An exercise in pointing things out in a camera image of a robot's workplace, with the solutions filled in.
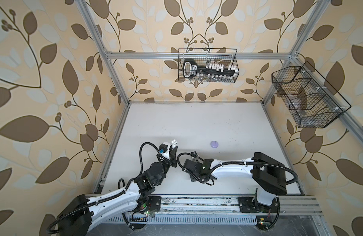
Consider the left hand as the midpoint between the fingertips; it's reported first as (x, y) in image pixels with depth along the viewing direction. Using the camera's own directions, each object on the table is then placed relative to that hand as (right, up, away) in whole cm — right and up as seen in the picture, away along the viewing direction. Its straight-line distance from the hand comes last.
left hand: (176, 146), depth 76 cm
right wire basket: (+69, +23, -3) cm, 73 cm away
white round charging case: (-1, +2, +1) cm, 2 cm away
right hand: (+10, -18, +8) cm, 22 cm away
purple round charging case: (+24, -3, +20) cm, 31 cm away
